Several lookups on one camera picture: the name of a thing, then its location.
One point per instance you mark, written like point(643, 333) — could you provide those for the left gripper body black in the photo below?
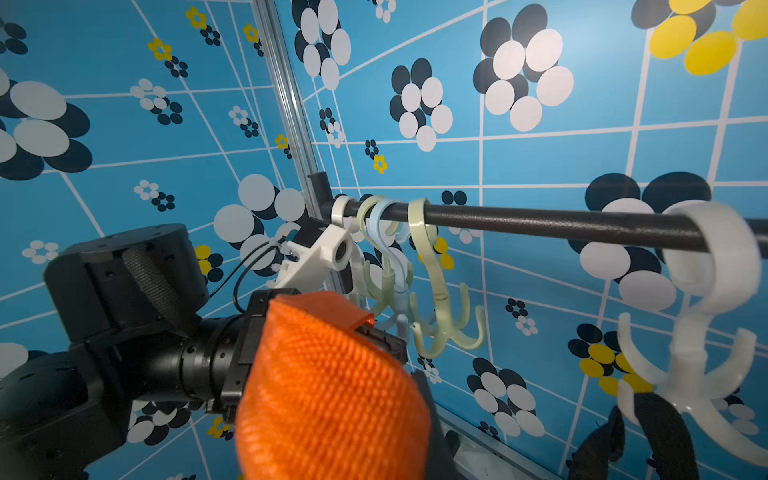
point(312, 364)

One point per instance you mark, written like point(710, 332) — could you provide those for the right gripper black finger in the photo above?
point(442, 447)

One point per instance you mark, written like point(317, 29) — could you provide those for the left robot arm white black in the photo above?
point(130, 306)

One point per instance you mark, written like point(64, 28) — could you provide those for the white hook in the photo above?
point(723, 279)
point(342, 216)

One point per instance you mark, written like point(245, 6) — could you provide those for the black metal clothes rack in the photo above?
point(675, 232)

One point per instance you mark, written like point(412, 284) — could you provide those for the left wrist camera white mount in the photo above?
point(333, 250)

